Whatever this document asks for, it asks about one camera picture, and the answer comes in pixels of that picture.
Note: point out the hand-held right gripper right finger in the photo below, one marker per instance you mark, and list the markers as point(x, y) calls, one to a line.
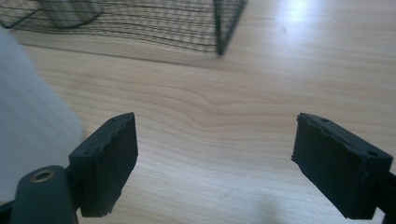
point(341, 168)

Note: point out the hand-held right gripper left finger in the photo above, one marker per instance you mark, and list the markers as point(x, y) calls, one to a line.
point(104, 168)

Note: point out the white cup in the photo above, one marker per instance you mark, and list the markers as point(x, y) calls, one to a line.
point(32, 124)

